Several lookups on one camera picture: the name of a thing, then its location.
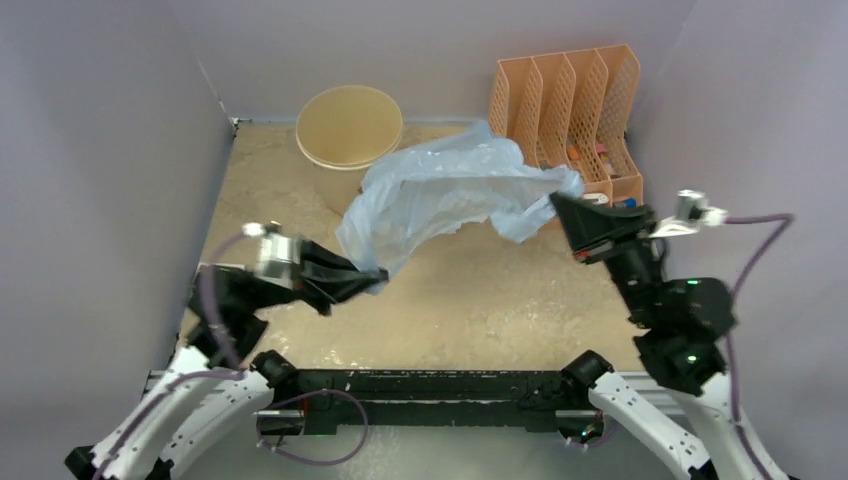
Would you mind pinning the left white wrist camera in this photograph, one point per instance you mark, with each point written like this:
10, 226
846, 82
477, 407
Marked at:
278, 258

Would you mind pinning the beige paper trash bin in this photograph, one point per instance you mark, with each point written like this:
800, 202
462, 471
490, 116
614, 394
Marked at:
342, 131

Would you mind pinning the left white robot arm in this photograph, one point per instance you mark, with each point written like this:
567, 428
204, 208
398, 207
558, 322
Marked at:
205, 390

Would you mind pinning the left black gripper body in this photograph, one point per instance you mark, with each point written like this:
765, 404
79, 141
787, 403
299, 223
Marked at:
308, 269

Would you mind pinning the white stapler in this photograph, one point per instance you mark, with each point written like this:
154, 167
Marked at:
596, 198

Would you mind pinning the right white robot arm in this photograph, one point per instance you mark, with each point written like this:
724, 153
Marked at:
682, 321

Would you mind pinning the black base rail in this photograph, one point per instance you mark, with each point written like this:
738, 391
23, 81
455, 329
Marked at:
320, 401

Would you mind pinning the orange item in rack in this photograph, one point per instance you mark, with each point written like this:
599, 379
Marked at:
572, 153

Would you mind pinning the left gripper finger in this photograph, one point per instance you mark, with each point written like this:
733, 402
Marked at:
344, 285
322, 261

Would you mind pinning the blue plastic trash bag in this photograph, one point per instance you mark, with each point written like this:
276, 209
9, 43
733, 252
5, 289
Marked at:
411, 196

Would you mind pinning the orange file organizer rack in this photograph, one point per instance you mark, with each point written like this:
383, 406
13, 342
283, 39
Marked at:
581, 97

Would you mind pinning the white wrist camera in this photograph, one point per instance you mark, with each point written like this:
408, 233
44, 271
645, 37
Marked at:
278, 258
693, 212

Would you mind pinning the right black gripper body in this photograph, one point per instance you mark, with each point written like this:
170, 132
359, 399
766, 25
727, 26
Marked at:
608, 248

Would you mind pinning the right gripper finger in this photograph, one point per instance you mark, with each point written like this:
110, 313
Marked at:
604, 217
581, 240

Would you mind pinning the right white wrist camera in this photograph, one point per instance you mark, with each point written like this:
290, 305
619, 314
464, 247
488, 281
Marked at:
693, 212

